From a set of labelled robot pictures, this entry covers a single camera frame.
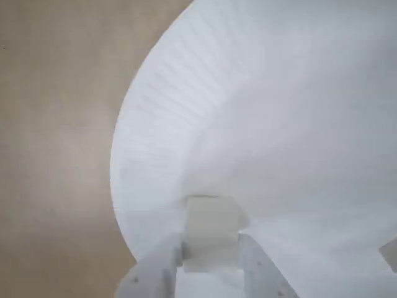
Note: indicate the white round plate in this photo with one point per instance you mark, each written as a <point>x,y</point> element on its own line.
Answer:
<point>279,124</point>

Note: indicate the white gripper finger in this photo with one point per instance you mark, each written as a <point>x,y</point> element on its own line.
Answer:
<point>149,273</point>
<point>263,276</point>

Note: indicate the white cube block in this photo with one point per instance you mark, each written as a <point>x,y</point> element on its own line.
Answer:
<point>390,253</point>
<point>211,229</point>

